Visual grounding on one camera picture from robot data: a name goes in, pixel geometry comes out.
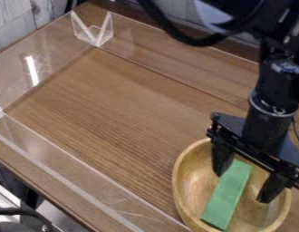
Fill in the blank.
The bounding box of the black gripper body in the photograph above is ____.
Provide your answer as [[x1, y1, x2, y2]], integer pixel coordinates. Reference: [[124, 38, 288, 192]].
[[206, 102, 299, 189]]

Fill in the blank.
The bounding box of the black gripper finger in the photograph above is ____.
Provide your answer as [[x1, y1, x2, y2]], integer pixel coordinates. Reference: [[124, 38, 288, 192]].
[[212, 142, 235, 177], [256, 172, 289, 203]]

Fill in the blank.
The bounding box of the green rectangular block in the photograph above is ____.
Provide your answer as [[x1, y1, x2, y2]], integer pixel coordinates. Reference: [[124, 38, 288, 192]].
[[201, 159, 253, 231]]

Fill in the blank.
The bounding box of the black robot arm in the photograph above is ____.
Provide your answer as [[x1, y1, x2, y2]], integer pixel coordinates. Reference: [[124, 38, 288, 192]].
[[137, 0, 299, 203]]

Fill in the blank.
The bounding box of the brown wooden bowl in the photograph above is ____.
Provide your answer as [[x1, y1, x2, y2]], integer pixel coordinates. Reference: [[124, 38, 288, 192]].
[[172, 139, 292, 232]]

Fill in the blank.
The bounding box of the clear acrylic corner bracket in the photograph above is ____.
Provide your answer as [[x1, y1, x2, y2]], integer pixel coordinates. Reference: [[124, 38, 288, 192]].
[[70, 11, 113, 47]]

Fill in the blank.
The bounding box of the black metal mount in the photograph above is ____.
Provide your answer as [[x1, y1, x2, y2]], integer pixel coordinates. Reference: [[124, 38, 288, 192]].
[[20, 201, 66, 232]]

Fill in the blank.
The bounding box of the black cable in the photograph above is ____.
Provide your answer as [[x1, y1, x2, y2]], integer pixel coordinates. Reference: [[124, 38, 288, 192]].
[[0, 207, 52, 232]]

